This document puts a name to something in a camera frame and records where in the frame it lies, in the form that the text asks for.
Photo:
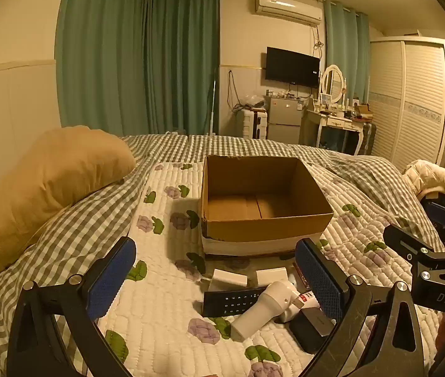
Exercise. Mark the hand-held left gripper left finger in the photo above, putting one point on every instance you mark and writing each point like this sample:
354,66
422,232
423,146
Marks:
112,279

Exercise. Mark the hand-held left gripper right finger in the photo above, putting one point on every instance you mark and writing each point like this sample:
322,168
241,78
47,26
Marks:
320,282

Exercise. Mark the red-brown packet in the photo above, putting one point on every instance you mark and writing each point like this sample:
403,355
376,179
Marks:
300,275

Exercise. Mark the white tube with red label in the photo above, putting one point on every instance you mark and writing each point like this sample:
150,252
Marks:
307,302

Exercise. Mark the black rectangular box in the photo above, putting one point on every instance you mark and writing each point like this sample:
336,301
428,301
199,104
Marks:
310,328

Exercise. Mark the small white box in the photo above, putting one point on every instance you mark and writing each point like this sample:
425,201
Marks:
271,277
228,279

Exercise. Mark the white handheld device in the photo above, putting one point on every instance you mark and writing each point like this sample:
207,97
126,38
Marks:
261,308

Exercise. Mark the black remote control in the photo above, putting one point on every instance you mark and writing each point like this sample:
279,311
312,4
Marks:
230,302

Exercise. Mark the white puffer jacket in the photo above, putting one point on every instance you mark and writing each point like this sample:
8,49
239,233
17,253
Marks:
438,178

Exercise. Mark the white floral quilted mat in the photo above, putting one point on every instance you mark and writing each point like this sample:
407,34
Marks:
167,282

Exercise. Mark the dark checked suitcase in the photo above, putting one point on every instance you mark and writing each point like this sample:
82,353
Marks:
368,137

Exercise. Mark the white louvred wardrobe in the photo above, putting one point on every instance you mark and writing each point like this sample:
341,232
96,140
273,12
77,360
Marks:
410,102

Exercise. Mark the tan pillow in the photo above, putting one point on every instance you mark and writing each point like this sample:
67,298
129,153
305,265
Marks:
50,180

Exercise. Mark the small brown cardboard box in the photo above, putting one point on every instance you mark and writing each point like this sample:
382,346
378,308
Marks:
363,110

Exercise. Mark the white dressing table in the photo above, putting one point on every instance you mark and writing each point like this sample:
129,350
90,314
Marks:
336,122

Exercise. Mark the silver small fridge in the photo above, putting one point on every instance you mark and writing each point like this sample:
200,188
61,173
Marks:
285,119

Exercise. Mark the white oval mirror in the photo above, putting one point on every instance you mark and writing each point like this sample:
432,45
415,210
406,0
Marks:
333,82

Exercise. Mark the white suitcase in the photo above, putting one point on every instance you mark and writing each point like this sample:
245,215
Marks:
253,123

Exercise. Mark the light green window curtain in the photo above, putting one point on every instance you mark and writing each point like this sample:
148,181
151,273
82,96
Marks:
344,47

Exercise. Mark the clear plastic bag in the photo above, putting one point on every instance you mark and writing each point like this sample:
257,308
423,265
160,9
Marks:
254,101

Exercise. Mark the white pole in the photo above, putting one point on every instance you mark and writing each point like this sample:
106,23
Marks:
213,106

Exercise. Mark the white air conditioner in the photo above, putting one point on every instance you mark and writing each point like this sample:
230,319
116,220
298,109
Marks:
289,8

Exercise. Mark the black wall television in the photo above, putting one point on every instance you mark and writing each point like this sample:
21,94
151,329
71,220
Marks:
292,67

